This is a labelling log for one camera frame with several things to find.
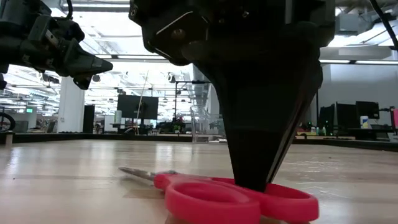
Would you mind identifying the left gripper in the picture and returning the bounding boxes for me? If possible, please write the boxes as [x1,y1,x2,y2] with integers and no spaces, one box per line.
[0,0,114,91]

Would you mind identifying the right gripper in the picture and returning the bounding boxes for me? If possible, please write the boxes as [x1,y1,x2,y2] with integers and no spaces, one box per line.
[128,0,287,67]

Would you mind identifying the red handled scissors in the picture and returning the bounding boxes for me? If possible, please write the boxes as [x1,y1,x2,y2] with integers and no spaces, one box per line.
[118,166,320,224]

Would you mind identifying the white building column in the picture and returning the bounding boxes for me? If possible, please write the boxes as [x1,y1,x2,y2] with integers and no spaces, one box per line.
[57,76,86,134]

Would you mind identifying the clear plastic bin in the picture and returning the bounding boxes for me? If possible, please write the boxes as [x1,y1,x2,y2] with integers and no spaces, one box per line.
[190,105,226,144]

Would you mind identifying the black background monitor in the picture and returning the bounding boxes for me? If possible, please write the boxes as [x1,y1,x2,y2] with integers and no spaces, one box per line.
[117,95,159,121]
[356,101,381,121]

